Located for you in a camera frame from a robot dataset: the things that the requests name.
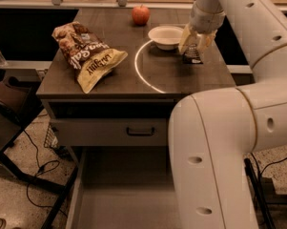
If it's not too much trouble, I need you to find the brown yellow chip bag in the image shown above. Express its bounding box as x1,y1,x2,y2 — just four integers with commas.
52,21,128,94

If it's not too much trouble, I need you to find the black floor cable left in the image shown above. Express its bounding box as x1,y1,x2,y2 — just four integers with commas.
22,129,70,218

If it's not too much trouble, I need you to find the black stand base right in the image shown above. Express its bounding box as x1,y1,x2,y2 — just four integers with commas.
244,158,287,229

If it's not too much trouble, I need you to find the black floor cable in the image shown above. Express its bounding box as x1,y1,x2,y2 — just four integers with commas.
22,129,70,218
249,150,287,208

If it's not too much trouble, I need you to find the open middle drawer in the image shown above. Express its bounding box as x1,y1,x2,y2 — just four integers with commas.
66,147,181,229

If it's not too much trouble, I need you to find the red apple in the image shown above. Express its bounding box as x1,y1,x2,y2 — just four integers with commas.
132,5,150,26

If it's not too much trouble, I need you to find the white paper bowl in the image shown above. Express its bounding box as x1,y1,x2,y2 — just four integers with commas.
148,26,183,51

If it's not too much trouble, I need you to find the black floor cable right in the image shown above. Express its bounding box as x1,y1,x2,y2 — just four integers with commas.
249,150,287,208

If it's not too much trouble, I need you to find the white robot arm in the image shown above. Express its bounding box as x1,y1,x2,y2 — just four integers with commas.
169,0,287,229

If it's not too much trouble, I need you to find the black rxbar chocolate bar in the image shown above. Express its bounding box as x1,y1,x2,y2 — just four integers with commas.
182,44,202,64

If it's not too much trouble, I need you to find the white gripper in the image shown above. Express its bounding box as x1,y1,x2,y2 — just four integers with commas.
178,4,225,54

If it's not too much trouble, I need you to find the closed upper drawer with handle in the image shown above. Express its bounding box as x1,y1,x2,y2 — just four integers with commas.
51,118,167,147

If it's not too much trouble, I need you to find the dark side table left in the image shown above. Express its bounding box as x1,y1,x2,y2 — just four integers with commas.
0,77,78,229

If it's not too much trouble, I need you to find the grey drawer cabinet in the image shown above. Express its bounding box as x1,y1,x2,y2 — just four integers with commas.
36,9,236,164

